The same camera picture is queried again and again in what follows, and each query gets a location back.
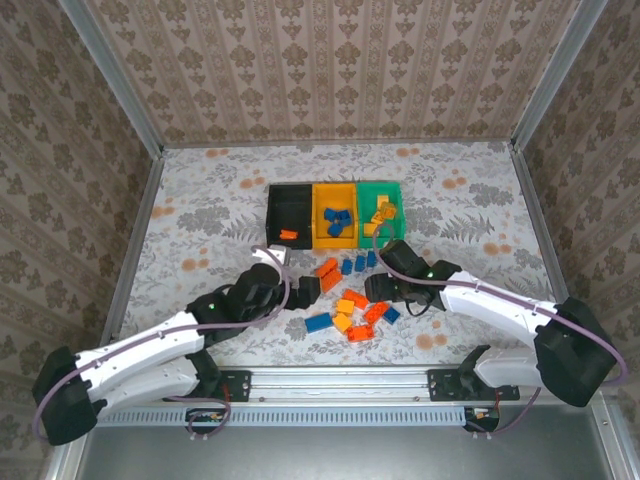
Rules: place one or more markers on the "yellow plastic bin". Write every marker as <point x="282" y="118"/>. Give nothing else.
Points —
<point x="322" y="195"/>

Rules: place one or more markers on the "aluminium frame post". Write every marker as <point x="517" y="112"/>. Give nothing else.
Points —
<point x="110" y="70"/>
<point x="555" y="70"/>

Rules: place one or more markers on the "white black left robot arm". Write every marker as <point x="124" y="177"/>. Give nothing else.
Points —
<point x="150" y="340"/>

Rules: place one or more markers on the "small orange rounded lego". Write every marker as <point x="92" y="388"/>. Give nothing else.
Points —
<point x="288" y="233"/>

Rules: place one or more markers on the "aluminium mounting rail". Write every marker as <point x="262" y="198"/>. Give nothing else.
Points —
<point x="340" y="382"/>

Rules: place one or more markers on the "floral patterned table cover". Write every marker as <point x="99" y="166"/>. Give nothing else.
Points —
<point x="225" y="165"/>

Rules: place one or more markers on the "orange curved lego brick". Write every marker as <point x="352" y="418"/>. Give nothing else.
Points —
<point x="327" y="268"/>

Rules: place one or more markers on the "long blue lego brick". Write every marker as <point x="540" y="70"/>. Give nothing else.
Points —
<point x="318" y="322"/>

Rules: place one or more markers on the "small blue lego brick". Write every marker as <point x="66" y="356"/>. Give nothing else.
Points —
<point x="359" y="264"/>
<point x="391" y="315"/>
<point x="335" y="229"/>
<point x="344" y="216"/>
<point x="330" y="214"/>
<point x="371" y="258"/>
<point x="346" y="266"/>

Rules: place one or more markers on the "black plastic bin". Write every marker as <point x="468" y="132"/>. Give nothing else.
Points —
<point x="290" y="210"/>

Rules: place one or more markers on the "green plastic bin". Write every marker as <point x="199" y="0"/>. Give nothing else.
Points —
<point x="367" y="197"/>

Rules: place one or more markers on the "thin aluminium frame rail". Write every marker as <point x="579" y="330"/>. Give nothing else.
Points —
<point x="300" y="143"/>

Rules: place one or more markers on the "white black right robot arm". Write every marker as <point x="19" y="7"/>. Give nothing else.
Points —
<point x="500" y="307"/>

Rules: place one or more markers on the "orange eight-stud lego brick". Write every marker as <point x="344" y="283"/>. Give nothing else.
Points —
<point x="361" y="333"/>

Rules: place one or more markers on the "grey metal panel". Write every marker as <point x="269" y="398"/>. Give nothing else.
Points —
<point x="325" y="455"/>

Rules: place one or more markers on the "amber yellow lego brick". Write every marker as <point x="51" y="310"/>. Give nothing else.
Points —
<point x="390" y="212"/>

